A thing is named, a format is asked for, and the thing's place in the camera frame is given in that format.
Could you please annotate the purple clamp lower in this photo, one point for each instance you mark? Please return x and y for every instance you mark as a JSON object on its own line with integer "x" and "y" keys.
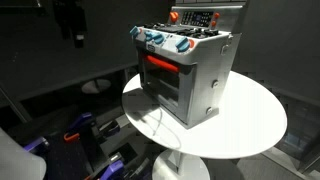
{"x": 108, "y": 169}

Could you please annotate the round white table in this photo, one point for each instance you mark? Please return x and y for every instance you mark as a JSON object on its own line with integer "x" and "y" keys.
{"x": 250, "y": 121}

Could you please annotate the purple clamp with orange handle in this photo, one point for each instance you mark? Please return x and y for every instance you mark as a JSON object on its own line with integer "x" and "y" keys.
{"x": 73, "y": 131}

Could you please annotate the white object bottom left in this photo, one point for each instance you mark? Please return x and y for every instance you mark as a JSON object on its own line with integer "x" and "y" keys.
{"x": 18, "y": 164}

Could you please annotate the blue knob middle left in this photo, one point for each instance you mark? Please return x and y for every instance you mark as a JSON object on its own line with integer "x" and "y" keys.
{"x": 149, "y": 36}

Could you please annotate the top right orange button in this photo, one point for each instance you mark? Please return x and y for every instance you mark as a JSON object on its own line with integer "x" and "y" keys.
{"x": 216, "y": 15}

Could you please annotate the blue knob far left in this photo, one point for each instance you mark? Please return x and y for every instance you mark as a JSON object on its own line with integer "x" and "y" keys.
{"x": 134, "y": 31}

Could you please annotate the blue knob middle right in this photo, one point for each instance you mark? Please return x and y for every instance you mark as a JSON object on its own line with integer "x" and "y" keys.
{"x": 158, "y": 38}

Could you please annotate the large orange left button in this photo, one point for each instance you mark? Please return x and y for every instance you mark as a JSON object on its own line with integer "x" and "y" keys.
{"x": 173, "y": 16}

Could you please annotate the grey toy cooker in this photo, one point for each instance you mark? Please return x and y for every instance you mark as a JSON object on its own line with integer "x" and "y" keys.
{"x": 193, "y": 94}

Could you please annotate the white table base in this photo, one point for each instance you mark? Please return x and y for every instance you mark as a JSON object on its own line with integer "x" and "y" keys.
{"x": 174, "y": 165}

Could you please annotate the blue knob far right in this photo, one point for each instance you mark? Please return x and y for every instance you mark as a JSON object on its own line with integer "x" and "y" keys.
{"x": 183, "y": 44}

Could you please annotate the grey round stool base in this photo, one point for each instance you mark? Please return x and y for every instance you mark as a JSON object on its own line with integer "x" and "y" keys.
{"x": 96, "y": 86}

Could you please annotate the blue knob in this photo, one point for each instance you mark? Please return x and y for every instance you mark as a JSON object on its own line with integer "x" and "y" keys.
{"x": 183, "y": 44}
{"x": 149, "y": 36}
{"x": 134, "y": 31}
{"x": 158, "y": 38}

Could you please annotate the orange oven door handle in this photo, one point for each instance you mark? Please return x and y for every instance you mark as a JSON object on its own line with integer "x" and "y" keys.
{"x": 162, "y": 64}

